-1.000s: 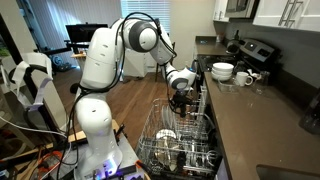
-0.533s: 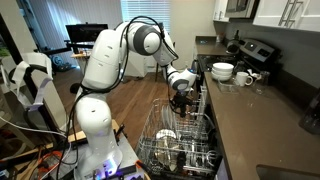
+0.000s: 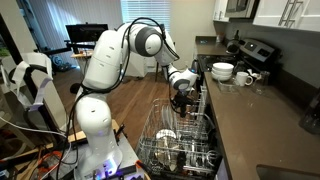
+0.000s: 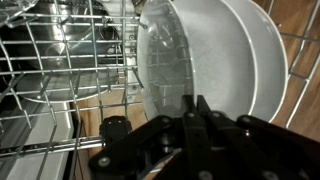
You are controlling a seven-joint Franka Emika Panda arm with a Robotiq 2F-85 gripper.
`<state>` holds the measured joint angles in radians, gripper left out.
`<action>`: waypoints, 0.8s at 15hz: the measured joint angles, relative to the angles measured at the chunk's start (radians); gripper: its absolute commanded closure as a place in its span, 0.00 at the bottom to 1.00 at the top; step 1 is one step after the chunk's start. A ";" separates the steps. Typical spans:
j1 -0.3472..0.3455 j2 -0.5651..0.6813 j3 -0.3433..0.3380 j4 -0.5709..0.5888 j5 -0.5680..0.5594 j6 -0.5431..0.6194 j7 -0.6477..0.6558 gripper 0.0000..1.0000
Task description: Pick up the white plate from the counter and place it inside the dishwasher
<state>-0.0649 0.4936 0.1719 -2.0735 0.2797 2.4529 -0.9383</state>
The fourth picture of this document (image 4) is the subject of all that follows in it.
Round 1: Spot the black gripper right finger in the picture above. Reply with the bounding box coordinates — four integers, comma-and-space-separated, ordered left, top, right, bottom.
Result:
197, 94, 320, 180

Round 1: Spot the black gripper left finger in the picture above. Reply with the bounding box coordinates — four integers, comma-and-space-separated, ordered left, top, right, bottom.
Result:
88, 94, 208, 180

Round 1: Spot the white dinner plate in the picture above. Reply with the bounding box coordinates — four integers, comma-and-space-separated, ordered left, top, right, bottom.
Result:
171, 0, 258, 122
226, 0, 290, 125

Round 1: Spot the dishwasher door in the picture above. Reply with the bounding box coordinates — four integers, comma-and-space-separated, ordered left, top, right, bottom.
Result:
0, 100, 75, 180

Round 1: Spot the black rack clip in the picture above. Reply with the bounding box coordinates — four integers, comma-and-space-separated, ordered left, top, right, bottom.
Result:
99, 115, 133, 145

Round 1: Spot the stainless steel bowl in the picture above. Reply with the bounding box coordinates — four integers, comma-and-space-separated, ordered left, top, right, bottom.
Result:
0, 0, 123, 105

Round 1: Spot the clear glass bowl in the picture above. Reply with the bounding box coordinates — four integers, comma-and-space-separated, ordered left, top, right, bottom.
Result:
0, 0, 38, 26

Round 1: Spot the white wire dishwasher rack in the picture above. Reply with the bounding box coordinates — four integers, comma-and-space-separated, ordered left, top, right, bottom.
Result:
0, 0, 320, 163

